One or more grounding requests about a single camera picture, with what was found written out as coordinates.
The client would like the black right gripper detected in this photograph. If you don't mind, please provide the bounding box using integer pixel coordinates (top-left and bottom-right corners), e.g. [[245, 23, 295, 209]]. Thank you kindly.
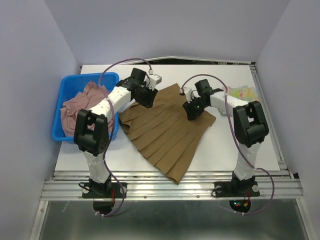
[[182, 96, 208, 121]]

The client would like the brown skirt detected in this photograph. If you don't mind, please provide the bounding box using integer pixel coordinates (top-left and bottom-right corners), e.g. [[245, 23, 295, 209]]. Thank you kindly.
[[119, 83, 216, 184]]

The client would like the floral pastel skirt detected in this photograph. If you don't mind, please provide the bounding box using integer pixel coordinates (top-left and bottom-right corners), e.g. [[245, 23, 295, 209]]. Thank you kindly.
[[227, 85, 260, 102]]

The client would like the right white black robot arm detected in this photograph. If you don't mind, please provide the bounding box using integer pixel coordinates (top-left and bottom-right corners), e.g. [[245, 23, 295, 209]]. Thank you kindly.
[[179, 79, 269, 195]]

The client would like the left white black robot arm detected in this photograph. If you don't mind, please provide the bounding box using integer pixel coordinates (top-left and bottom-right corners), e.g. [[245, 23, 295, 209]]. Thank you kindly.
[[73, 68, 162, 197]]

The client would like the pink skirt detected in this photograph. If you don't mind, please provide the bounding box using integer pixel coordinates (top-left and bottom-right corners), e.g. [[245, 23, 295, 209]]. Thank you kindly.
[[59, 81, 111, 137]]

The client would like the blue plastic bin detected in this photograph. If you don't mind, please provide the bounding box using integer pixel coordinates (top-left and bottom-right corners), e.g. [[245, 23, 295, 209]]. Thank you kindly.
[[51, 72, 120, 144]]

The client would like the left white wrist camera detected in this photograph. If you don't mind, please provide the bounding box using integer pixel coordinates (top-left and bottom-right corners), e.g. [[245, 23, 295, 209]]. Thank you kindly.
[[146, 74, 162, 91]]

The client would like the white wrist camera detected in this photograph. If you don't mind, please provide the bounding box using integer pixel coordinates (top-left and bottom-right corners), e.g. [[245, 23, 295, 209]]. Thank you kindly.
[[146, 74, 162, 91], [179, 87, 194, 103]]

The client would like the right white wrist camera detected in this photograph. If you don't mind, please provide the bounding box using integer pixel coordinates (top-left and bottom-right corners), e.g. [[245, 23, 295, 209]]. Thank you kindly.
[[179, 87, 194, 103]]

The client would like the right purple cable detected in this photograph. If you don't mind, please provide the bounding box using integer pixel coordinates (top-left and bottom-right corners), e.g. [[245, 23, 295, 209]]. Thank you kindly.
[[180, 74, 276, 216]]

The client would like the purple cable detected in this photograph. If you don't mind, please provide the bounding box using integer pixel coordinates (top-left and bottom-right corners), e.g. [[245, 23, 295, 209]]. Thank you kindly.
[[94, 58, 154, 218], [180, 74, 276, 216]]

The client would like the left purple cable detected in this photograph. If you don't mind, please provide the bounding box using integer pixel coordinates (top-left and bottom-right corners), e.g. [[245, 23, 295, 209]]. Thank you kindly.
[[94, 58, 154, 218]]

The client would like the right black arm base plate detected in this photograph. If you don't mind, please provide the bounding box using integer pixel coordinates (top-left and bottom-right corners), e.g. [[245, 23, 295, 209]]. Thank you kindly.
[[211, 181, 261, 198]]

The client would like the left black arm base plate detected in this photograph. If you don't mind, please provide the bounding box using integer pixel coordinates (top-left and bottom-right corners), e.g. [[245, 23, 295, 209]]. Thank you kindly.
[[78, 182, 128, 200]]

